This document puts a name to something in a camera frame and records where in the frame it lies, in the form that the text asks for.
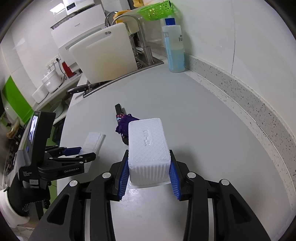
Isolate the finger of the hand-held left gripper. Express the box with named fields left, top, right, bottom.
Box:
left=50, top=152, right=96, bottom=168
left=46, top=146, right=82, bottom=158

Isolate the blue detergent bottle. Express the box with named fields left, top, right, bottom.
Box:
left=161, top=18, right=185, bottom=73

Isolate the purple snack wrapper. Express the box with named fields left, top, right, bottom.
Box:
left=114, top=104, right=140, bottom=145

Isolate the white wall socket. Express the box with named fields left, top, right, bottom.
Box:
left=46, top=54, right=62, bottom=67

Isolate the white countertop dishwasher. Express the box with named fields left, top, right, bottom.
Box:
left=50, top=4, right=107, bottom=70

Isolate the green wall panel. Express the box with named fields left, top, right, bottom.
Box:
left=2, top=75, right=35, bottom=127

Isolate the person's left hand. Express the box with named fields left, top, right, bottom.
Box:
left=9, top=181, right=51, bottom=218

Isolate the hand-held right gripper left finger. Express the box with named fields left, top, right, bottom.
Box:
left=28, top=149, right=130, bottom=241

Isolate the black-handled knife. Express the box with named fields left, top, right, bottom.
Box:
left=67, top=84, right=93, bottom=94

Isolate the chrome faucet with aerator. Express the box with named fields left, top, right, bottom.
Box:
left=105, top=11, right=121, bottom=28

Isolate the white storage container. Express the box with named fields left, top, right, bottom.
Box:
left=32, top=82, right=49, bottom=104

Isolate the yellow drain rack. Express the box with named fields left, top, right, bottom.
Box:
left=114, top=9, right=139, bottom=24

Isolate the white water heater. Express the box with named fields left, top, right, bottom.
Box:
left=62, top=0, right=95, bottom=15

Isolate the white cutting board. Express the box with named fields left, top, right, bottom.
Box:
left=69, top=22, right=137, bottom=84

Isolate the tall chrome faucet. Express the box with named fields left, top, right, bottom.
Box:
left=111, top=14, right=154, bottom=66

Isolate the white ribbed plastic tray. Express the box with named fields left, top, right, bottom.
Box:
left=79, top=132, right=105, bottom=173

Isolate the white rice cooker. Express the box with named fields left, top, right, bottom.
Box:
left=42, top=68, right=62, bottom=93

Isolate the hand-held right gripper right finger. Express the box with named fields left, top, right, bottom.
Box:
left=169, top=149, right=271, bottom=241

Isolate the white plastic food box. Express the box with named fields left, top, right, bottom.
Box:
left=128, top=118, right=171, bottom=189

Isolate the green plastic basket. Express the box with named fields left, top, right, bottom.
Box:
left=136, top=0, right=177, bottom=21

